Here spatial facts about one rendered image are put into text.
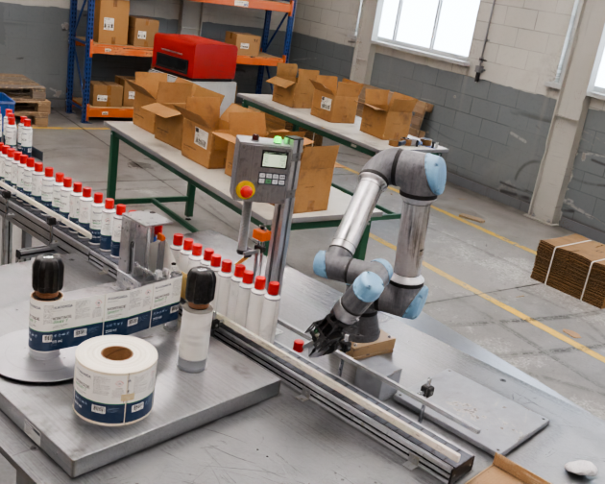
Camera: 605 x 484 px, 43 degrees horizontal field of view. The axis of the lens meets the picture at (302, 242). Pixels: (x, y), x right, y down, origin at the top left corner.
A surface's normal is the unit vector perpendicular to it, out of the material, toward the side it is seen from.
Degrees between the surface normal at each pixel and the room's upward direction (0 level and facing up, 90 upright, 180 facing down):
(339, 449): 0
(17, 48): 90
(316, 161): 100
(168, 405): 0
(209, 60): 90
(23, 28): 90
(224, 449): 0
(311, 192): 90
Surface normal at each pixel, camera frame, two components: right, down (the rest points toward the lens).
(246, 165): 0.20, 0.35
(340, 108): 0.50, 0.35
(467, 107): -0.81, 0.07
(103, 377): -0.04, 0.32
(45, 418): 0.14, -0.93
